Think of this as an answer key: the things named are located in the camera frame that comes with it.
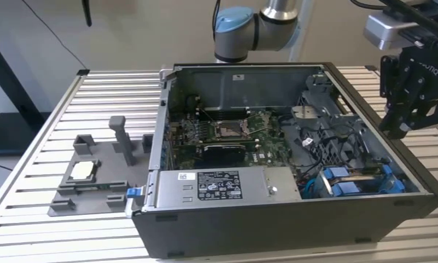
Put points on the hard disk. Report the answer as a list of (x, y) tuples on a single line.
[(346, 180)]

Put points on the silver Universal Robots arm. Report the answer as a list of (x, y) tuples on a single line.
[(238, 35)]

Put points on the grey metal drive cage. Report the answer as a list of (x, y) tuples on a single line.
[(328, 120)]

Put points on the green motherboard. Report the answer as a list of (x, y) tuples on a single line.
[(271, 153)]

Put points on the black graphics card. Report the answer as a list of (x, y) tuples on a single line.
[(223, 150)]

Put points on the CPU socket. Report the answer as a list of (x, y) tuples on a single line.
[(215, 130)]

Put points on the thin metal locking lever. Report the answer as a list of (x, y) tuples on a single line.
[(208, 114)]

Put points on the black open PC case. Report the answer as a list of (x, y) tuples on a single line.
[(263, 233)]

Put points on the silver power supply unit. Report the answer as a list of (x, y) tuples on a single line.
[(183, 191)]

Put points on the blue plastic case latch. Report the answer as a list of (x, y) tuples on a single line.
[(134, 192)]

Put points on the grey parts rack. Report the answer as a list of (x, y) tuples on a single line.
[(95, 202)]

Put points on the silver CPU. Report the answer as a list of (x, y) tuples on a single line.
[(82, 170)]

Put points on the black stand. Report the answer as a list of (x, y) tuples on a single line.
[(7, 128)]

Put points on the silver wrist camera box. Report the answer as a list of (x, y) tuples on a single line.
[(382, 30)]

